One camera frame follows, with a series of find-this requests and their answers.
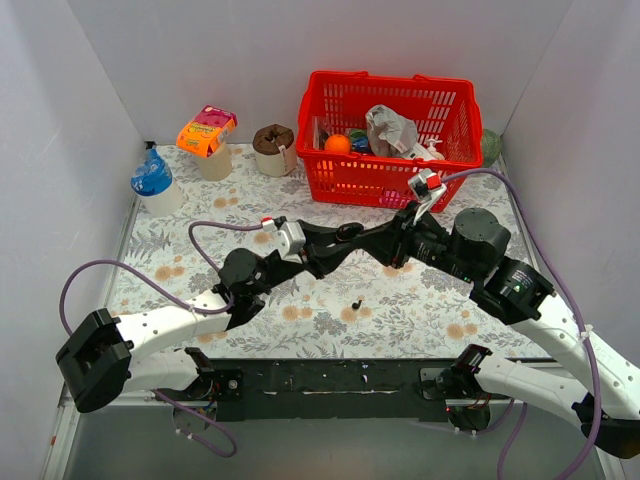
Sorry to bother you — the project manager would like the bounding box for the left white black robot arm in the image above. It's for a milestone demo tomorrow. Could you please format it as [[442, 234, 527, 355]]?
[[56, 217, 365, 413]]

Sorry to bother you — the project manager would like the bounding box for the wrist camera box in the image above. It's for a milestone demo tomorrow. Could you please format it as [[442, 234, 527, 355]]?
[[261, 217, 306, 263], [408, 169, 447, 224]]

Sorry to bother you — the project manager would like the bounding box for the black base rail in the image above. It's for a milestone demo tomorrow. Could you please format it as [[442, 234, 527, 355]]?
[[169, 357, 516, 424]]

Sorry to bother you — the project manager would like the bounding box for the beige cup under snack box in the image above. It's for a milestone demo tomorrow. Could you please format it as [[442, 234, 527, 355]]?
[[195, 142, 233, 181]]

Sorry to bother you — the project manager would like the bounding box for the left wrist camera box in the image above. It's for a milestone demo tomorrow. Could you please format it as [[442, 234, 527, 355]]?
[[261, 217, 306, 263]]

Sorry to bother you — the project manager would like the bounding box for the green ball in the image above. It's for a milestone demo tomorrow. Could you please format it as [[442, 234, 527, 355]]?
[[481, 129, 503, 168]]

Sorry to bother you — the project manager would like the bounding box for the brown topped paper cup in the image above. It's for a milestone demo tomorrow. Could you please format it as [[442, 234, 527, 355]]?
[[252, 124, 297, 178]]

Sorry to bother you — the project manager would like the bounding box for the blue wrapper on white cup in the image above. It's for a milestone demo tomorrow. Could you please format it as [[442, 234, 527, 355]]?
[[130, 148, 173, 197]]

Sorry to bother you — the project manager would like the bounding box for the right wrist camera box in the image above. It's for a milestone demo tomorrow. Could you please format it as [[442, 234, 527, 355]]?
[[408, 169, 447, 224]]

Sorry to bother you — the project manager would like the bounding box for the floral patterned table mat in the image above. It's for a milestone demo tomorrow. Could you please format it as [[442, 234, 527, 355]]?
[[97, 142, 559, 360]]

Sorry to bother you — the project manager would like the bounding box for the orange pink snack box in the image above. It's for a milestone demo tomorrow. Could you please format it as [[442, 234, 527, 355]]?
[[176, 105, 238, 158]]

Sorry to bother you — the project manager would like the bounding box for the green blue packet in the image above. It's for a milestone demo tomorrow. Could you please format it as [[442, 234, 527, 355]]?
[[347, 128, 371, 154]]

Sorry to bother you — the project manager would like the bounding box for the glossy black gold-trimmed case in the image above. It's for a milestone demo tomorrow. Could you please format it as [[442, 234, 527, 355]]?
[[335, 222, 364, 242]]

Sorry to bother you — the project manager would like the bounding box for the white cup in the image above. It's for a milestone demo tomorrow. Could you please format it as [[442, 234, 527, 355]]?
[[137, 179, 184, 218]]

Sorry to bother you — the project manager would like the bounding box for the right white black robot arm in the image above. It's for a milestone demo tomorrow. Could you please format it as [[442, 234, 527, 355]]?
[[337, 204, 639, 459]]

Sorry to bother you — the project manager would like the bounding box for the orange fruit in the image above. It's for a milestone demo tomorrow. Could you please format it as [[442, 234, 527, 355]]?
[[324, 134, 351, 154]]

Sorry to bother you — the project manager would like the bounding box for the red plastic shopping basket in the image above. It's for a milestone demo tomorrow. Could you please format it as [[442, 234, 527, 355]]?
[[296, 71, 483, 208]]

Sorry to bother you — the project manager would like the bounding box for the white pump bottle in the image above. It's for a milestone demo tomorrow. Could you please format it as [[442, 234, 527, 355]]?
[[401, 138, 445, 161]]

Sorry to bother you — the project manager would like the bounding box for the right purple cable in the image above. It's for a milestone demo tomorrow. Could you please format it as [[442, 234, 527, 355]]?
[[439, 167, 601, 480]]

